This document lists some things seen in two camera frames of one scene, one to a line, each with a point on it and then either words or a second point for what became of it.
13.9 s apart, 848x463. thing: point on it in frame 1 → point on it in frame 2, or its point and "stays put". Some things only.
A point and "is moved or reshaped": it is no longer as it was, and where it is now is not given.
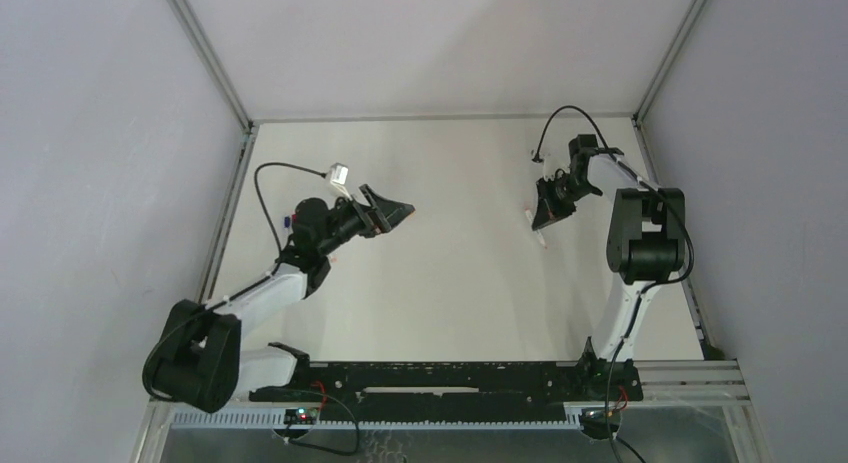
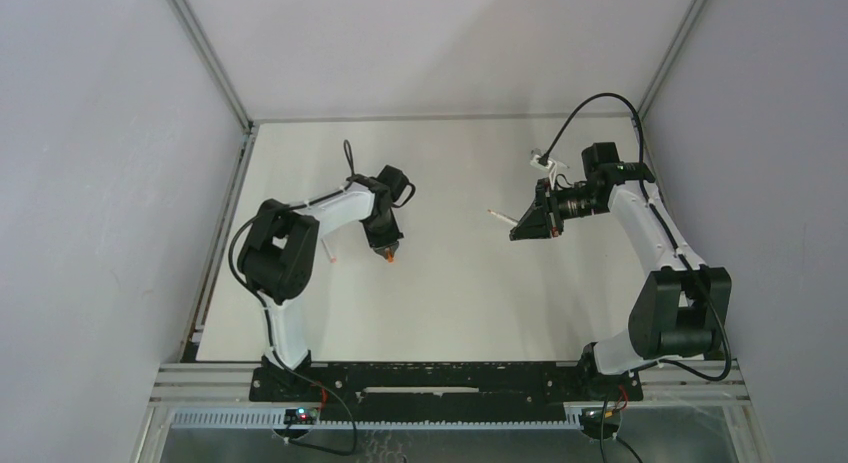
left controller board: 301,416 stays put
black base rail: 462,388 stays put
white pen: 529,215 is moved or reshaped
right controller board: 600,424 stays put
